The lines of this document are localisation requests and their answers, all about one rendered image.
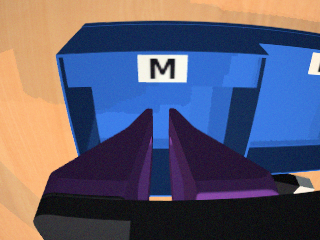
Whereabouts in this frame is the black and white eraser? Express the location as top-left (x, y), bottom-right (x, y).
top-left (272, 174), bottom-right (315, 195)

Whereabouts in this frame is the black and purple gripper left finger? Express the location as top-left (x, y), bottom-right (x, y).
top-left (42, 108), bottom-right (153, 200)

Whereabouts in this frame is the blue rack of bins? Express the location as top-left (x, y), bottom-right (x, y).
top-left (55, 21), bottom-right (320, 197)

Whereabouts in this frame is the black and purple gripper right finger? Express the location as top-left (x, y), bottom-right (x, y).
top-left (169, 108), bottom-right (279, 200)

